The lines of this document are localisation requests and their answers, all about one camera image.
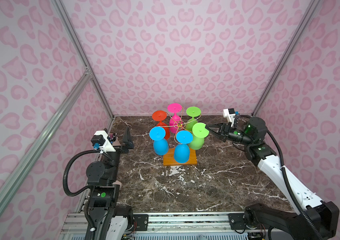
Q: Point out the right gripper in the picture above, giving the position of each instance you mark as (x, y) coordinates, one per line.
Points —
(224, 128)

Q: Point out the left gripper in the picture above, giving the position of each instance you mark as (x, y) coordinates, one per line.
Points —
(126, 143)

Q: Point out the green wine glass front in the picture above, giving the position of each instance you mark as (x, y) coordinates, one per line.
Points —
(199, 134)

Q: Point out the green wine glass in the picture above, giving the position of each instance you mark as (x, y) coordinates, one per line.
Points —
(193, 113)
(199, 134)

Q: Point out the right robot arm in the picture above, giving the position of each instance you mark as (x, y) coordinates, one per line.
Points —
(313, 218)

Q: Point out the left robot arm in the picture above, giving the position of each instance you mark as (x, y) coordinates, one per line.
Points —
(107, 220)

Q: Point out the blue wine glass left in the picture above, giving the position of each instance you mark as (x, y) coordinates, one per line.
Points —
(160, 144)

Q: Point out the blue wine glass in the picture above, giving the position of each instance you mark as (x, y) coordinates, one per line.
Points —
(182, 150)
(160, 144)

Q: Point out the blue wine glass front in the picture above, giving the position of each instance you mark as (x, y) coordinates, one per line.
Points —
(182, 150)

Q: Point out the magenta wine glass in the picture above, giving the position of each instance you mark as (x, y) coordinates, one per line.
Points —
(175, 119)

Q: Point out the red wine glass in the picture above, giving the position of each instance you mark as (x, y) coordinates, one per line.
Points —
(159, 117)

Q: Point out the wooden rack base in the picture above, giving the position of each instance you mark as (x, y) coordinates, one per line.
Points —
(168, 159)

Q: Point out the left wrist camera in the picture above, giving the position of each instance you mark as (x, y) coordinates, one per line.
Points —
(100, 142)

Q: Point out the gold wire glass rack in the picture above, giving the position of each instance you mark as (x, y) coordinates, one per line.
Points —
(178, 125)

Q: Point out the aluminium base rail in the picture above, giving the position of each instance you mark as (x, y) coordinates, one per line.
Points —
(204, 226)

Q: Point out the diagonal aluminium frame bar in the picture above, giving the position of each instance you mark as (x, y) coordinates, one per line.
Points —
(17, 177)

